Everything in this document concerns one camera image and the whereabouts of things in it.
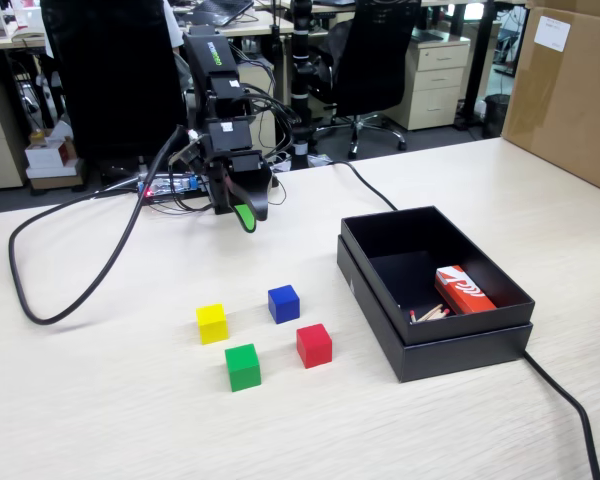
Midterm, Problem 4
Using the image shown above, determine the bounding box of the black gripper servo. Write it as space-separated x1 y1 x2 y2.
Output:
199 147 274 235

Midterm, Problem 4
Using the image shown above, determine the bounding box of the green wooden cube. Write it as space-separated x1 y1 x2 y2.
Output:
224 343 263 393

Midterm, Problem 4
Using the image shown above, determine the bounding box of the blue wooden cube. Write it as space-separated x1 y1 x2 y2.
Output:
267 284 301 325

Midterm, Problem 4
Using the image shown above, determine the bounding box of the yellow wooden cube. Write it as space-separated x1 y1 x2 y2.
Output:
195 302 230 346

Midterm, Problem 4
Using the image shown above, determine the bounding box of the red wooden cube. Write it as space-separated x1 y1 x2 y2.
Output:
295 323 333 370

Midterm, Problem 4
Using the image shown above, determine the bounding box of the blue controller circuit board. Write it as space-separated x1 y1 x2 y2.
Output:
137 174 204 199

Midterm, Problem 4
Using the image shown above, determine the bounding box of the black pole with white rings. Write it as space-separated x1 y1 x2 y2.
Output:
288 0 315 169

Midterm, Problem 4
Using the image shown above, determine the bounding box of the large black mesh office chair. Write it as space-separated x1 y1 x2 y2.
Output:
39 0 194 174

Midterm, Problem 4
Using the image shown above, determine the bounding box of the flat brown carton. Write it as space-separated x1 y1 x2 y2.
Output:
28 172 89 192

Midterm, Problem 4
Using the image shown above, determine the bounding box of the black office chair chrome base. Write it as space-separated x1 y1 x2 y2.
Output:
312 0 424 160

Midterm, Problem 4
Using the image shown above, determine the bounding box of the black laptop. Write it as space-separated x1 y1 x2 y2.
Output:
189 0 256 27

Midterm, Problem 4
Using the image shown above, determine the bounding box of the white carton box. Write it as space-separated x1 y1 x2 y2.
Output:
23 134 79 171

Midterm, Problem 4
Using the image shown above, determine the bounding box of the orange white matchbox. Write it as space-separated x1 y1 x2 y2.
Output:
433 264 498 316

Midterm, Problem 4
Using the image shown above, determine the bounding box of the open black cardboard box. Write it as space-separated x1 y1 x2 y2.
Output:
339 204 537 346

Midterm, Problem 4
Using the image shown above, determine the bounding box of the cream book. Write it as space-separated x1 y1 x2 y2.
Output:
10 29 47 45

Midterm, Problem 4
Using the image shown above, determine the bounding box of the black trash bin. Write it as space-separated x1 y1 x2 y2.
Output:
482 93 511 140

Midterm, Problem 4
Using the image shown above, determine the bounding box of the black desk leg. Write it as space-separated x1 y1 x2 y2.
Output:
462 0 499 132

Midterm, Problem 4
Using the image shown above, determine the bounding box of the large brown cardboard box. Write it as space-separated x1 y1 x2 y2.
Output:
499 0 600 199

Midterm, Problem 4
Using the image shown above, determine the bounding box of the small black gripper camera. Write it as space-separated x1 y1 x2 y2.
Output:
168 142 206 169

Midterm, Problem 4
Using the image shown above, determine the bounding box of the thin black wire bundle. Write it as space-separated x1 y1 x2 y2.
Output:
229 44 304 166

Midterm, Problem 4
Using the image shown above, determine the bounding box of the cream drawer pedestal cabinet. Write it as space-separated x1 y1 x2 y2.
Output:
392 37 472 132

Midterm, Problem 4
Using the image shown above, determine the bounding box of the thick black camera cable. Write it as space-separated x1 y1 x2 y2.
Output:
8 124 194 326

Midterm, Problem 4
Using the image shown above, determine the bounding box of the black power cable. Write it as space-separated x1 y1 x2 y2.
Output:
327 159 600 480

